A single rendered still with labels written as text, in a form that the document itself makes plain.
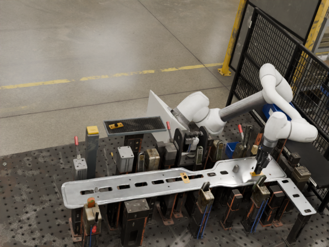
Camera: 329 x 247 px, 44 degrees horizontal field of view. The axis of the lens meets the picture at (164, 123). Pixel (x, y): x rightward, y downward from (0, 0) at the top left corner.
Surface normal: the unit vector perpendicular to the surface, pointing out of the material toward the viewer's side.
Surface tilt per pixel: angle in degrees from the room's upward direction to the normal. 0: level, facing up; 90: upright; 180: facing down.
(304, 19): 91
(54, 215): 0
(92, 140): 90
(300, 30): 93
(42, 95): 0
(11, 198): 0
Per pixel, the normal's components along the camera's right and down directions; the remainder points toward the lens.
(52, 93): 0.15, -0.79
